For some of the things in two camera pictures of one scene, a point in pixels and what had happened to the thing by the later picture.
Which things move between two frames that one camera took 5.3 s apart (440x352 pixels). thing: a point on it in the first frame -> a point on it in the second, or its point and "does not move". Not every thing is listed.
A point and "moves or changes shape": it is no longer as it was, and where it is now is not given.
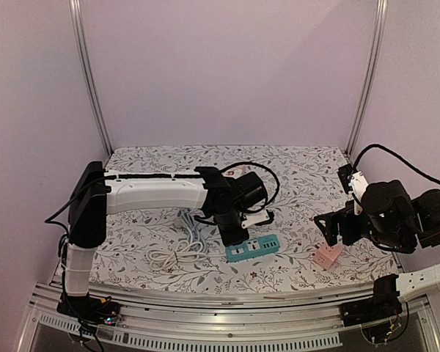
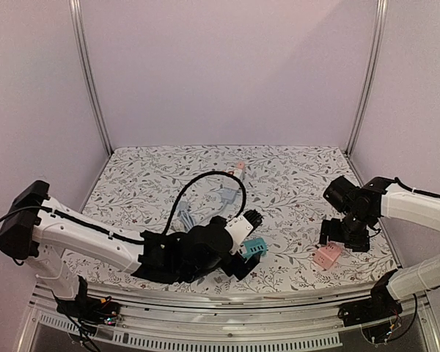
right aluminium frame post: [371, 68] does not move
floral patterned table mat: [174, 247] does not move
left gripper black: [232, 240] -> [235, 268]
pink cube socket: [326, 254] does not move
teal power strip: [254, 247] moves or changes shape
